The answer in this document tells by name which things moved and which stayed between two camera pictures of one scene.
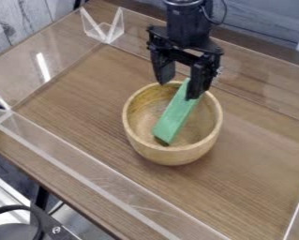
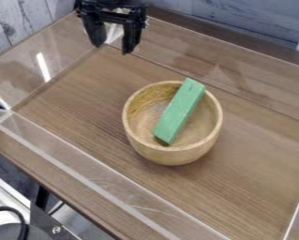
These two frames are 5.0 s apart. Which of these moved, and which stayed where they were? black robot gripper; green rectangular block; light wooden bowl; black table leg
Moved: black robot gripper
Stayed: light wooden bowl; green rectangular block; black table leg
